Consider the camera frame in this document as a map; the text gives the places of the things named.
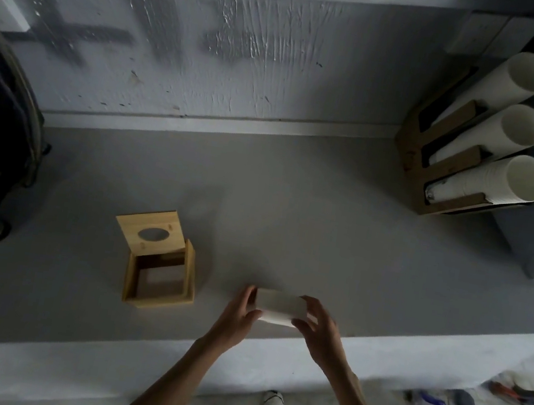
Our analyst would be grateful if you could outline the person's left hand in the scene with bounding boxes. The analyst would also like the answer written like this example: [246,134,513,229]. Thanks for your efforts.
[202,279,267,359]

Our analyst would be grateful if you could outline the person's right hand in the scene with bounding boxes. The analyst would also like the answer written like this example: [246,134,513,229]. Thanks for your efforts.
[283,293,362,381]

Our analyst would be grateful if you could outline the stack of white napkins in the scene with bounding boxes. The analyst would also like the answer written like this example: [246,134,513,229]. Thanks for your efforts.
[251,287,324,332]

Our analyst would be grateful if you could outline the wooden napkin box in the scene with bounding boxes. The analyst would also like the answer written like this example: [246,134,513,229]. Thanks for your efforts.
[103,202,207,317]

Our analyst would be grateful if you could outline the person's left forearm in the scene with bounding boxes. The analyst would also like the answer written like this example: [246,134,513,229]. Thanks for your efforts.
[114,326,232,405]

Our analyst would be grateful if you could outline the person's right shoe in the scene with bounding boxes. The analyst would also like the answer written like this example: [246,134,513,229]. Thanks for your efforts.
[260,388,289,405]

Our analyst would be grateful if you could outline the grey round object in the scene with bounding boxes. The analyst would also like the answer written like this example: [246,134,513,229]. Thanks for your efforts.
[449,387,478,405]

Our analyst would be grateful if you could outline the red tool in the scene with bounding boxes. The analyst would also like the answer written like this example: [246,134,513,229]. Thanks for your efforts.
[486,378,534,405]

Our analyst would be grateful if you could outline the wooden cup holder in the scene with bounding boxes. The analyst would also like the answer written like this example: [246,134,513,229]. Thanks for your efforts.
[385,55,534,233]

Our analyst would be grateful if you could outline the stack of white paper cups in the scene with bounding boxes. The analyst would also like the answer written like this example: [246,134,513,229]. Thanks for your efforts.
[430,39,534,143]
[422,140,534,220]
[427,91,534,180]

